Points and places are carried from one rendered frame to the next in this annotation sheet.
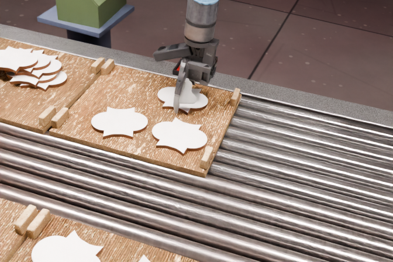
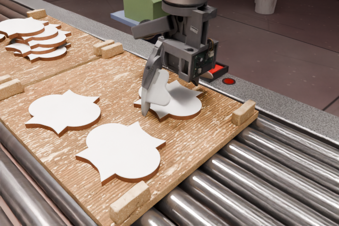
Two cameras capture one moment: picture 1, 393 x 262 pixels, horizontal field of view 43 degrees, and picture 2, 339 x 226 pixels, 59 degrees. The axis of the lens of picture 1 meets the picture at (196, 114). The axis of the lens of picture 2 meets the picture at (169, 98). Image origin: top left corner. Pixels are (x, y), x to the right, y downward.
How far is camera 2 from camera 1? 0.84 m
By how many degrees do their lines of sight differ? 23
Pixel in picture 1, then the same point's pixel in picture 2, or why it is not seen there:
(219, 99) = (220, 110)
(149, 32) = (244, 61)
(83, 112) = (42, 91)
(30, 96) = (12, 64)
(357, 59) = not seen: outside the picture
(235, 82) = (262, 95)
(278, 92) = (323, 120)
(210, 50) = (195, 22)
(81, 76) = (80, 56)
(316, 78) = not seen: outside the picture
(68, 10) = (131, 8)
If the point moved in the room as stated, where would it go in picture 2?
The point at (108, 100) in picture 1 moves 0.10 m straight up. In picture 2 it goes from (81, 83) to (73, 41)
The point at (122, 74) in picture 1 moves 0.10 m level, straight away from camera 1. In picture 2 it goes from (124, 61) to (139, 45)
